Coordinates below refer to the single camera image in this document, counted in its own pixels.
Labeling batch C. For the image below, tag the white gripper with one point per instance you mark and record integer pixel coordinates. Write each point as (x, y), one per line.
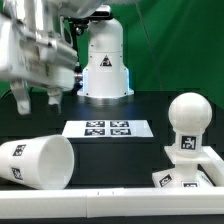
(23, 62)

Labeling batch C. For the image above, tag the white front rail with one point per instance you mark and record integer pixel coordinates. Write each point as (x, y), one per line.
(114, 202)

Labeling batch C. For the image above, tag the white right rail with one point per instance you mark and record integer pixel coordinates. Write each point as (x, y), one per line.
(214, 167)

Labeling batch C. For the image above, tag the black camera on stand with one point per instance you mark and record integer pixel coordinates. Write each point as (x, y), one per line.
(103, 12)

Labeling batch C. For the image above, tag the white rail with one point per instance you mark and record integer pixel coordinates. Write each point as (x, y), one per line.
(214, 167)
(114, 202)

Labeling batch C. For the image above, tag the white conical lamp shade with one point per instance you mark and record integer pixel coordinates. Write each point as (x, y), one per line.
(45, 163)

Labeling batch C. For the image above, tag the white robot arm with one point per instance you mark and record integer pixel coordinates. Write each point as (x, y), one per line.
(105, 78)

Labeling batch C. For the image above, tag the marker sheet on table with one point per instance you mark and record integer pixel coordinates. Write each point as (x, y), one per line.
(107, 128)

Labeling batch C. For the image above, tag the white lamp base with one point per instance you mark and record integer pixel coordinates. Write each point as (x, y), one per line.
(185, 172)

